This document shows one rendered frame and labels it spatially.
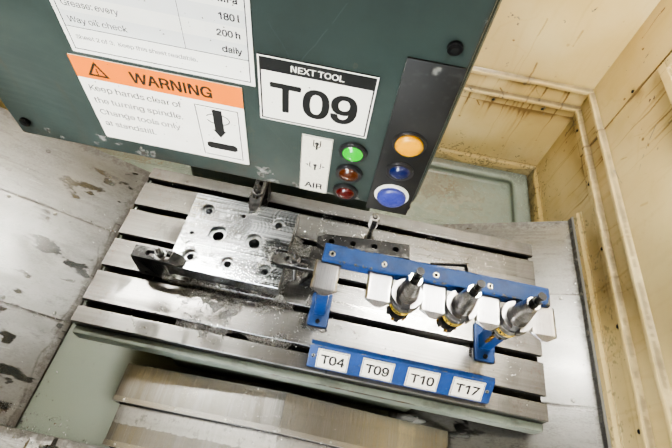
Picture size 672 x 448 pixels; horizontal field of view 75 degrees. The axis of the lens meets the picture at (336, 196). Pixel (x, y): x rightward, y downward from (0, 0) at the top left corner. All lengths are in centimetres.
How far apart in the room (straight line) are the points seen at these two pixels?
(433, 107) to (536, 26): 122
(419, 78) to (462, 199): 156
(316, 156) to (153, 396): 103
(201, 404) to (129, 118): 95
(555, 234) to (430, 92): 131
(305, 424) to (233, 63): 103
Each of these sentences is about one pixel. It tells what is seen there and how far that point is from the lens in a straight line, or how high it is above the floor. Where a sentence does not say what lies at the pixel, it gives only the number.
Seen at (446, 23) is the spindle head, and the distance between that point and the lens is 33.
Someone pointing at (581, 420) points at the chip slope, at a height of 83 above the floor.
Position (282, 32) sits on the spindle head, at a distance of 35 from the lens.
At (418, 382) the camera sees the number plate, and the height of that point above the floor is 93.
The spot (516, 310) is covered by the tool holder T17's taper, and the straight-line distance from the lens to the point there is 92.
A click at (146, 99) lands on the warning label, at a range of 45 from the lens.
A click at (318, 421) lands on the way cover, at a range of 127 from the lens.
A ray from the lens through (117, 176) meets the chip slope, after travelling 181.
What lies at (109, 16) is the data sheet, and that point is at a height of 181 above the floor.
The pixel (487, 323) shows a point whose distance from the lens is 94.
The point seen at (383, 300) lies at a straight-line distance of 89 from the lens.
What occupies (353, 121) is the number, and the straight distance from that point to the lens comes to 39.
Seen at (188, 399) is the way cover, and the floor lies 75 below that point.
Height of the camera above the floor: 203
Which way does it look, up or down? 55 degrees down
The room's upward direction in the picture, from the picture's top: 10 degrees clockwise
